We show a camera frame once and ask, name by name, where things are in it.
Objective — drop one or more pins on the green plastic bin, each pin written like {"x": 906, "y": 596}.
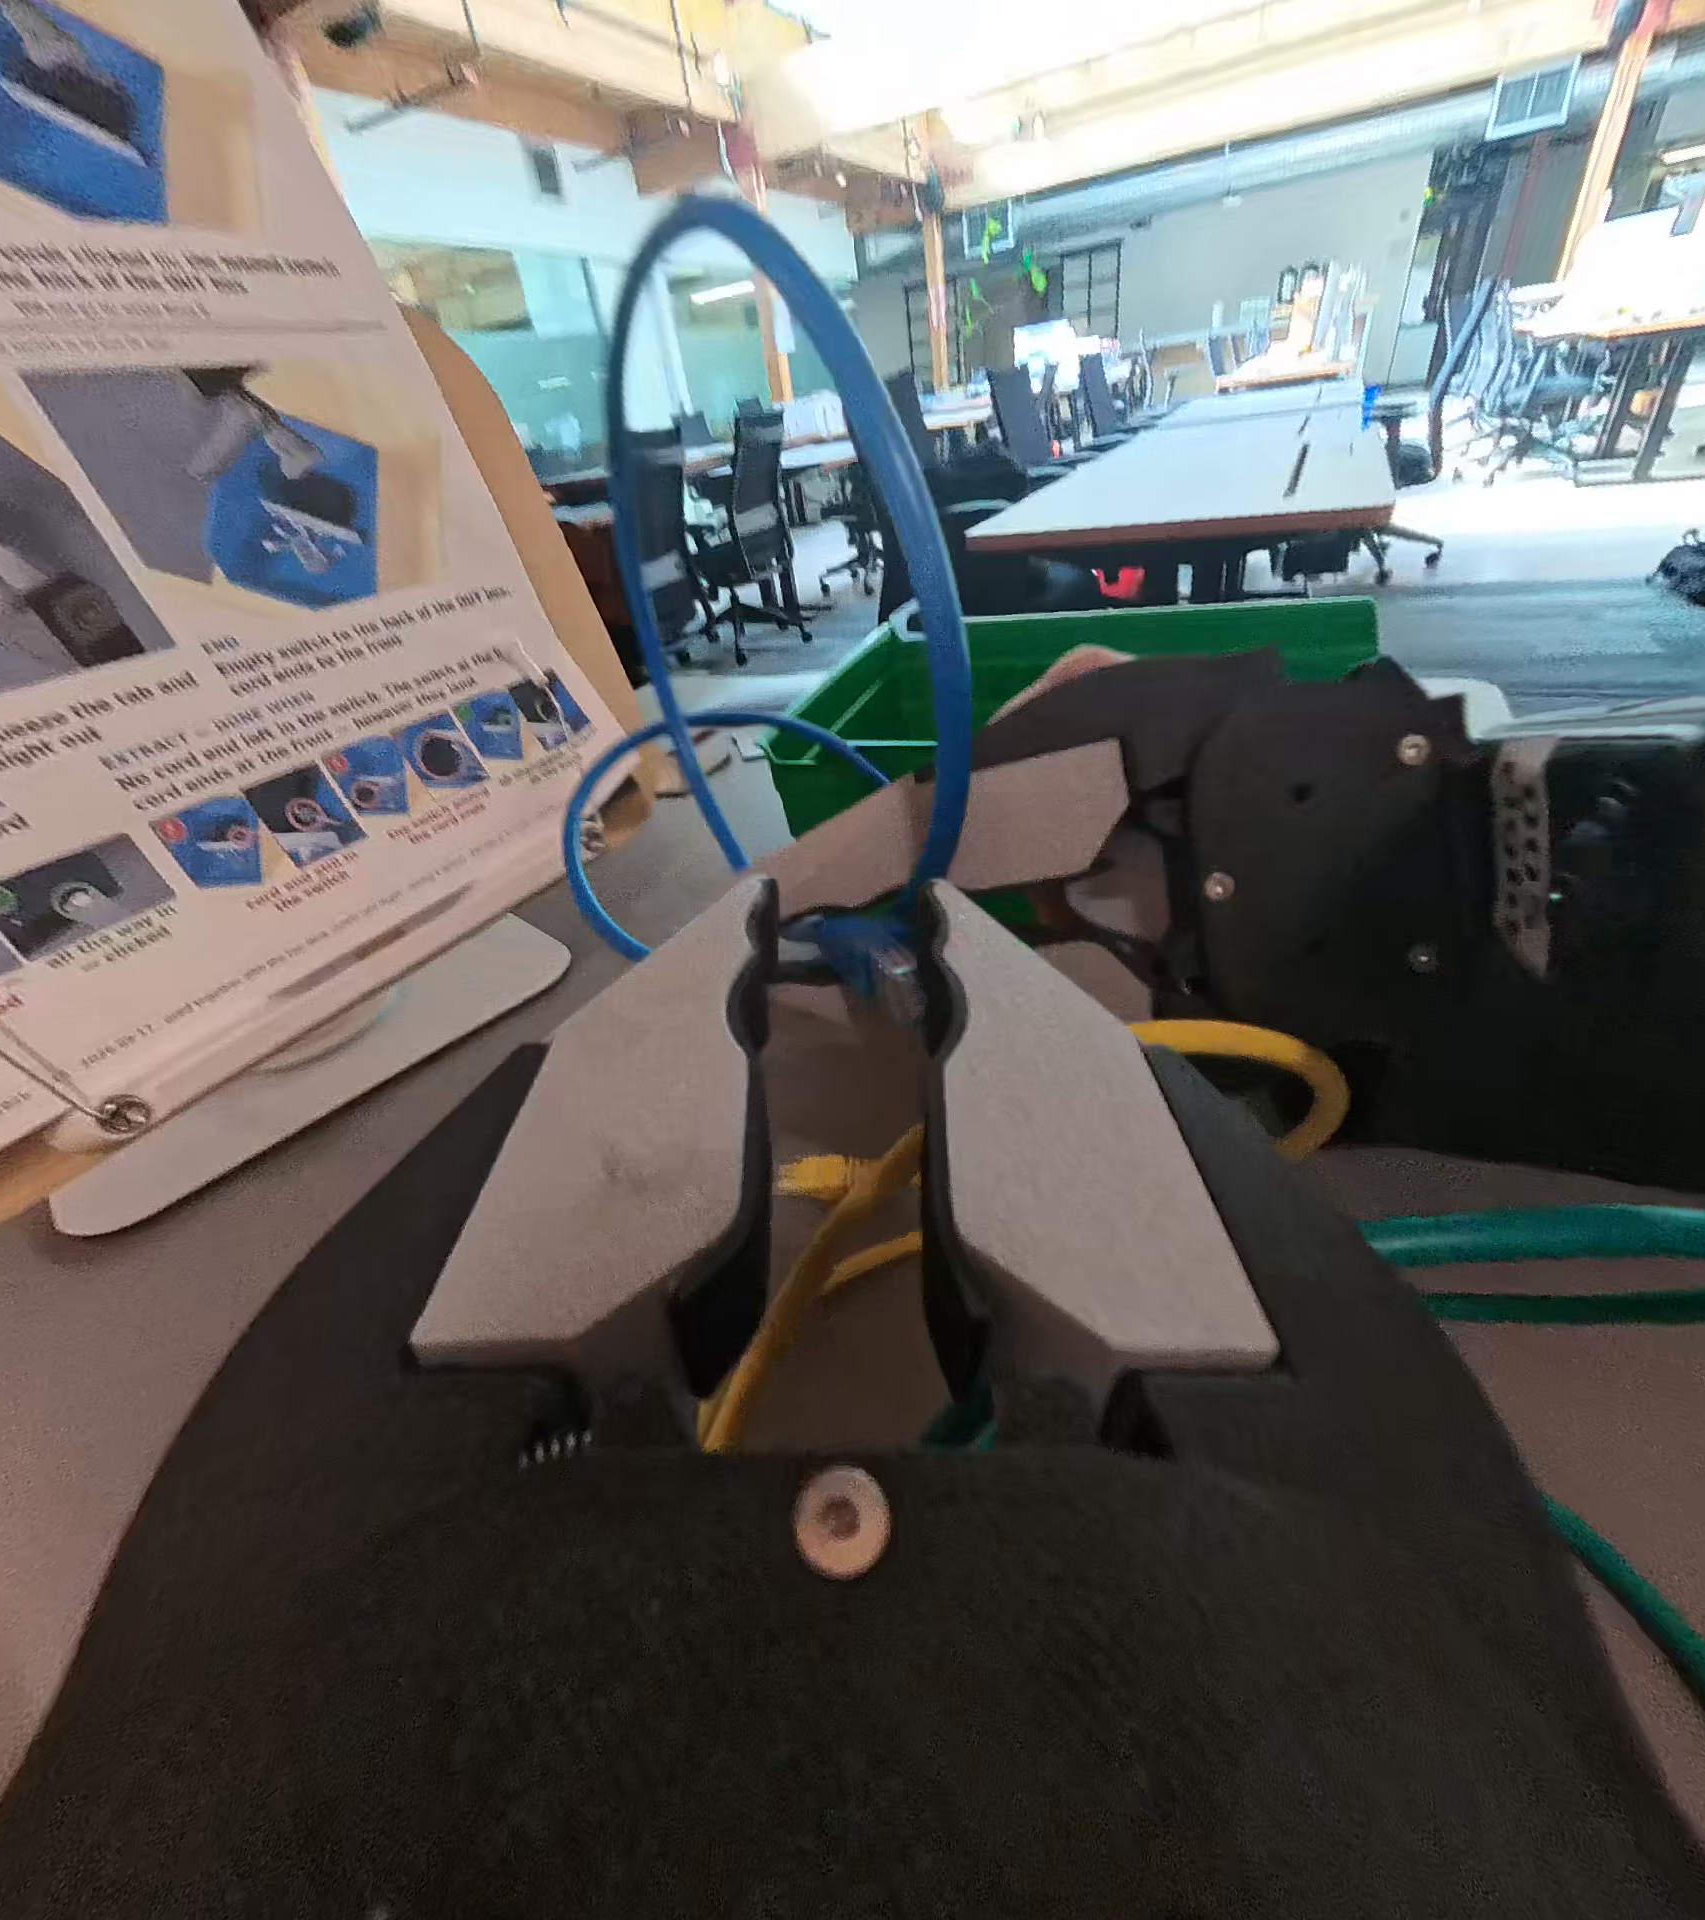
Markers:
{"x": 1213, "y": 636}

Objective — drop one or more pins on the instruction sheet on stand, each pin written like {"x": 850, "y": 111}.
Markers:
{"x": 522, "y": 496}

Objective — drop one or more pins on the white display stand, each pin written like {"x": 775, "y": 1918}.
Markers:
{"x": 418, "y": 991}

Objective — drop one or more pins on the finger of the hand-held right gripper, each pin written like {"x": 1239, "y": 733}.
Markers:
{"x": 1033, "y": 810}

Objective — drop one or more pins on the white office table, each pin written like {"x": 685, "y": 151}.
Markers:
{"x": 1196, "y": 480}

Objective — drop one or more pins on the printed instruction sheet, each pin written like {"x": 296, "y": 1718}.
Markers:
{"x": 191, "y": 601}

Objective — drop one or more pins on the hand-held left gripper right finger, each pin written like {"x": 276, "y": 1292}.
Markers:
{"x": 1093, "y": 1200}

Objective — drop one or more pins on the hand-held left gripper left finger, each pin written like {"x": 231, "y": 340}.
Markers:
{"x": 598, "y": 1184}

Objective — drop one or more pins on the black office chair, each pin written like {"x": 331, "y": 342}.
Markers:
{"x": 656, "y": 525}
{"x": 754, "y": 510}

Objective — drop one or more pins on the person's right hand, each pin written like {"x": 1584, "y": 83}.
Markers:
{"x": 1077, "y": 677}

